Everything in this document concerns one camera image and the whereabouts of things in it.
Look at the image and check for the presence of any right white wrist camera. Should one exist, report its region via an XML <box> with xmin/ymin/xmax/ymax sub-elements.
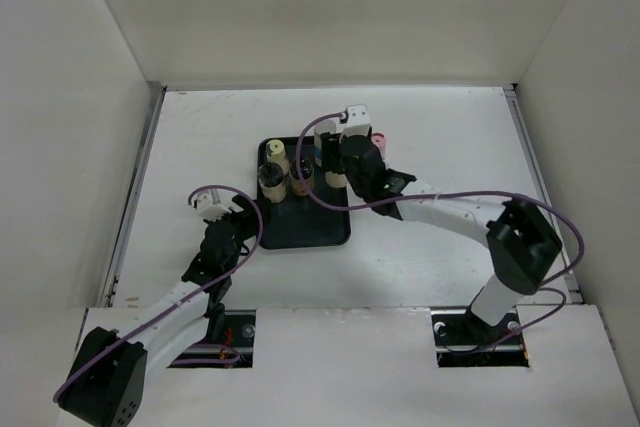
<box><xmin>340</xmin><ymin>104</ymin><xmax>372</xmax><ymax>138</ymax></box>

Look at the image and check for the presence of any black cap small pepper bottle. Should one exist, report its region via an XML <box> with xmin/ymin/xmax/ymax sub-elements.
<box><xmin>289</xmin><ymin>157</ymin><xmax>314</xmax><ymax>197</ymax></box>

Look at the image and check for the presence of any pink cap spice bottle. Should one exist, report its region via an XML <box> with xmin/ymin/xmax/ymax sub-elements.
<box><xmin>371</xmin><ymin>132</ymin><xmax>387</xmax><ymax>160</ymax></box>

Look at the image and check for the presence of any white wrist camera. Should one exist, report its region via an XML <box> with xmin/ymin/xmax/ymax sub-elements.
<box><xmin>194</xmin><ymin>189</ymin><xmax>231</xmax><ymax>222</ymax></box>
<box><xmin>340</xmin><ymin>104</ymin><xmax>372</xmax><ymax>138</ymax></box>

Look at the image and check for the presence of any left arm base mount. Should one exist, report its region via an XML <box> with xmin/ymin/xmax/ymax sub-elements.
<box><xmin>169</xmin><ymin>304</ymin><xmax>257</xmax><ymax>369</ymax></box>

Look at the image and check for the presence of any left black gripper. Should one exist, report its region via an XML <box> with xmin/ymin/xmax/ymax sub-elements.
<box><xmin>205</xmin><ymin>196</ymin><xmax>269</xmax><ymax>274</ymax></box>

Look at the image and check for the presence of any yellow cap spice bottle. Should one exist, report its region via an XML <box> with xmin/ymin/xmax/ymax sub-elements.
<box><xmin>265</xmin><ymin>139</ymin><xmax>290</xmax><ymax>171</ymax></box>

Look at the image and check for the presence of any black grinder top bottle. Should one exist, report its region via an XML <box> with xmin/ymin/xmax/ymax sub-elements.
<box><xmin>257</xmin><ymin>162</ymin><xmax>286</xmax><ymax>204</ymax></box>

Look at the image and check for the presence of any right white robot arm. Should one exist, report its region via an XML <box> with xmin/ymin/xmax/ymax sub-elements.
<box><xmin>320</xmin><ymin>133</ymin><xmax>562</xmax><ymax>343</ymax></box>

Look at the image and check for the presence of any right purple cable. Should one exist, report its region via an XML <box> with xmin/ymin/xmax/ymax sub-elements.
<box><xmin>295</xmin><ymin>111</ymin><xmax>586</xmax><ymax>354</ymax></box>

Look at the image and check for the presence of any blue label silver cap bottle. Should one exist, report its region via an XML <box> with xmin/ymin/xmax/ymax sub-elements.
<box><xmin>313</xmin><ymin>119</ymin><xmax>336</xmax><ymax>167</ymax></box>

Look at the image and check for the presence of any grey grinder top bottle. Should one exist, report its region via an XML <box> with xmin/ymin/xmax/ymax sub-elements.
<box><xmin>325</xmin><ymin>171</ymin><xmax>348</xmax><ymax>189</ymax></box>

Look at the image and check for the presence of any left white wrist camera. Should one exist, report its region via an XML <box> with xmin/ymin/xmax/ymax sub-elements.
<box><xmin>194</xmin><ymin>189</ymin><xmax>231</xmax><ymax>222</ymax></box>

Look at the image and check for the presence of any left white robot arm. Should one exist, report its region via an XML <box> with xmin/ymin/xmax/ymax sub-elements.
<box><xmin>53</xmin><ymin>190</ymin><xmax>269</xmax><ymax>426</ymax></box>

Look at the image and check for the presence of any black rectangular tray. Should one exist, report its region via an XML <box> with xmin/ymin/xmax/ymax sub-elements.
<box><xmin>257</xmin><ymin>136</ymin><xmax>351</xmax><ymax>250</ymax></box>

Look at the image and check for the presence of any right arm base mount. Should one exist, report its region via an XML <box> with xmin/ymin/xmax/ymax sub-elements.
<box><xmin>431</xmin><ymin>309</ymin><xmax>529</xmax><ymax>368</ymax></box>

